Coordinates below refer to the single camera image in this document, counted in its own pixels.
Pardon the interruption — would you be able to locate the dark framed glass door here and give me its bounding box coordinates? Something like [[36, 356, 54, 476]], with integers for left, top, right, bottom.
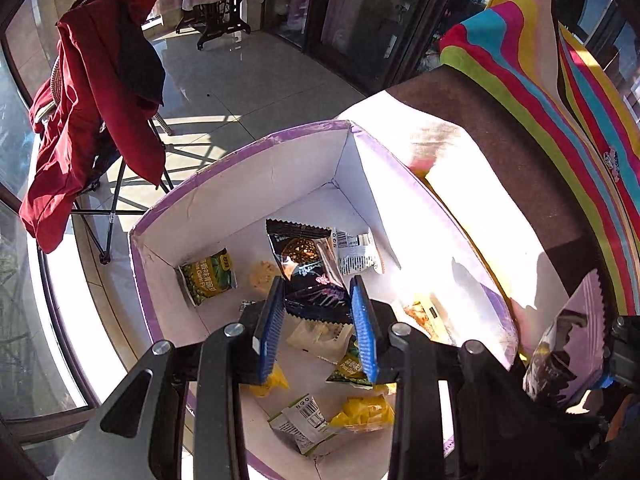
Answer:
[[265, 0, 501, 96]]

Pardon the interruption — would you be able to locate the large pink black snack packet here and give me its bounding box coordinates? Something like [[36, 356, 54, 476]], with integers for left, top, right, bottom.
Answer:
[[522, 269, 608, 406]]

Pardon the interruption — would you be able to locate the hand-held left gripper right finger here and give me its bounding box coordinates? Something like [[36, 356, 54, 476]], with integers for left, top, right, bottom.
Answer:
[[348, 275, 611, 480]]

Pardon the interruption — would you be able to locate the beige cracker packet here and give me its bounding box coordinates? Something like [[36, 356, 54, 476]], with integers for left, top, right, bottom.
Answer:
[[286, 319, 353, 365]]

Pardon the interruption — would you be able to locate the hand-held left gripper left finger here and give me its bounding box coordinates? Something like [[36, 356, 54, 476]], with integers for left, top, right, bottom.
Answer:
[[52, 276, 287, 480]]

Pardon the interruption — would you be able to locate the black iron table stand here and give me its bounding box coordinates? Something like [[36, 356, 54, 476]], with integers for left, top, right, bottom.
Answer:
[[175, 0, 251, 51]]

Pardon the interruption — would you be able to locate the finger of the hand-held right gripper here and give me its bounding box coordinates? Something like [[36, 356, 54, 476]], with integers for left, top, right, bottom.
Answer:
[[602, 315, 640, 386]]

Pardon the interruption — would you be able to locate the red jacket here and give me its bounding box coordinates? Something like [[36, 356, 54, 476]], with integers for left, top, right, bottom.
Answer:
[[19, 0, 173, 255]]

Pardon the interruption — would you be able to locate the white green folded packet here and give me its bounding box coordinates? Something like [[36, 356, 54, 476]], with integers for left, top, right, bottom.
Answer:
[[268, 394, 341, 457]]

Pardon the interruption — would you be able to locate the white cardboard box purple rim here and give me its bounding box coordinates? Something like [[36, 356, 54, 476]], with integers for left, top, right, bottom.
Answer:
[[129, 120, 520, 480]]

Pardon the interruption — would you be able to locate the folding chair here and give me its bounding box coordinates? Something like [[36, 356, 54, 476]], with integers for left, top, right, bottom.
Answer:
[[27, 55, 176, 266]]

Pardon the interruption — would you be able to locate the striped colourful tablecloth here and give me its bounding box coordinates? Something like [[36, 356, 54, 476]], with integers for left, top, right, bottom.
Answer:
[[345, 0, 640, 321]]

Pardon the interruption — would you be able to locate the green pea snack packet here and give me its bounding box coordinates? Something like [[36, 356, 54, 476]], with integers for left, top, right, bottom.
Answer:
[[178, 248, 238, 307]]

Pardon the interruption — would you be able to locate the black garment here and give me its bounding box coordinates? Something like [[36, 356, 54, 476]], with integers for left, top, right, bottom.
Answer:
[[116, 10, 166, 107]]

